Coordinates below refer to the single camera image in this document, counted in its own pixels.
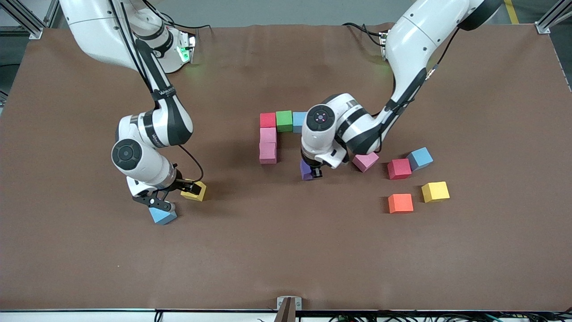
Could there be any yellow foam cube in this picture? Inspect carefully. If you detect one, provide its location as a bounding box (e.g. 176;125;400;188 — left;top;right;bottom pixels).
180;180;207;202
421;181;450;203

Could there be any green foam cube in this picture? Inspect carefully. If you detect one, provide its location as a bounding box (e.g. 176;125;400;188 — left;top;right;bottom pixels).
276;110;294;133

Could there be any mauve pink foam cube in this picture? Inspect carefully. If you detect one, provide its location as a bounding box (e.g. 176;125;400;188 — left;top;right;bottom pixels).
352;152;379;173

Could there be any brown table cover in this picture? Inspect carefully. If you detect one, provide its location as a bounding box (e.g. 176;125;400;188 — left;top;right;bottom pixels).
0;22;572;312

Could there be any orange foam cube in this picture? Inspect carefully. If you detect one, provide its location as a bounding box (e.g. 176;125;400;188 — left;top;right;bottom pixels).
388;193;414;214

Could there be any aluminium frame post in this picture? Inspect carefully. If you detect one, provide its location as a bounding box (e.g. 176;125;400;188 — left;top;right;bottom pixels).
535;0;572;35
0;0;44;40

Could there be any aluminium frame strut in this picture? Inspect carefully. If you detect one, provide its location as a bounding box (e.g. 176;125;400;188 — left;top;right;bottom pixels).
43;0;62;28

